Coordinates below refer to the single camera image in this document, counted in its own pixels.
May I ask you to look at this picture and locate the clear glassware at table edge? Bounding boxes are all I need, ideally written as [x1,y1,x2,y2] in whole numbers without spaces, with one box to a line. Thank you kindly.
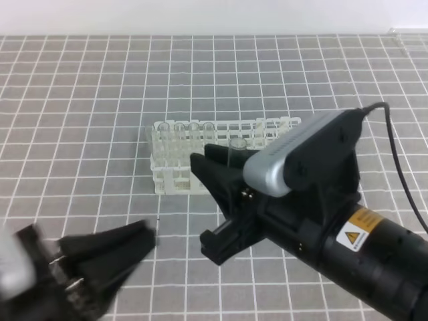
[389,27,427,54]

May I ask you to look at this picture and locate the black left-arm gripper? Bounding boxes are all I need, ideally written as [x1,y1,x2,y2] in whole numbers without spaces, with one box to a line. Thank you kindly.
[1,220,156,320]

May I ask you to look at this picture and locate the white plastic test tube rack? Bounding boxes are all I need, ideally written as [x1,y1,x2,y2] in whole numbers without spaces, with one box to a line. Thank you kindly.
[150,116,301,195]

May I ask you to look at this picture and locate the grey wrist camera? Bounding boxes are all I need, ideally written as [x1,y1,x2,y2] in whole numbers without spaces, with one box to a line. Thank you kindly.
[243,108,364,197]

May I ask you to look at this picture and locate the grey checked tablecloth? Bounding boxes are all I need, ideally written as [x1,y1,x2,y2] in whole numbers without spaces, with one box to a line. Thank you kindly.
[1,33,427,320]

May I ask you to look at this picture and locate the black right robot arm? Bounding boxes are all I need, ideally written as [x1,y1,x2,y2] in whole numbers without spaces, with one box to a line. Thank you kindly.
[190,154,427,320]

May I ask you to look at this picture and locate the clear glass test tube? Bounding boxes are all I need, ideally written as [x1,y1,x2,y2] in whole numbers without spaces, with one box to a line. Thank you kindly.
[227,137,247,169]
[144,125,157,158]
[158,122,171,167]
[189,122,203,158]
[203,122,215,146]
[174,122,187,166]

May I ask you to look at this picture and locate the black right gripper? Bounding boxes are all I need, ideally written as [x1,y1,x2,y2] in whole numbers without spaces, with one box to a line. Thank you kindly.
[190,144,360,266]

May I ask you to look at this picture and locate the black camera cable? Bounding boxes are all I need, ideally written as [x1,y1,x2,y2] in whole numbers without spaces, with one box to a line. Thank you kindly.
[359,102,428,235]

